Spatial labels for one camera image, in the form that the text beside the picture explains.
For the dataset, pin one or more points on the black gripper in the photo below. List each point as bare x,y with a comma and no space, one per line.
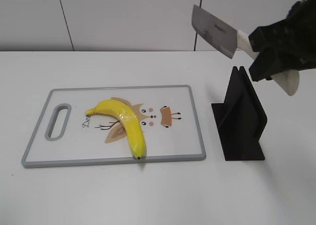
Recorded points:
293,43

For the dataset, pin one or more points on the white-handled kitchen knife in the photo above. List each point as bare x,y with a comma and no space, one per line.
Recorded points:
227,40

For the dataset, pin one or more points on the white grey-rimmed cutting board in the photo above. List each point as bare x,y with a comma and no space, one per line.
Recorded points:
66,136

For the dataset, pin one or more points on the black knife stand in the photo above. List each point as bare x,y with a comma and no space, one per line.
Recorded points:
240,119

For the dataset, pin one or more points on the yellow plastic banana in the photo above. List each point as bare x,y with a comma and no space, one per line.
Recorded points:
127,124

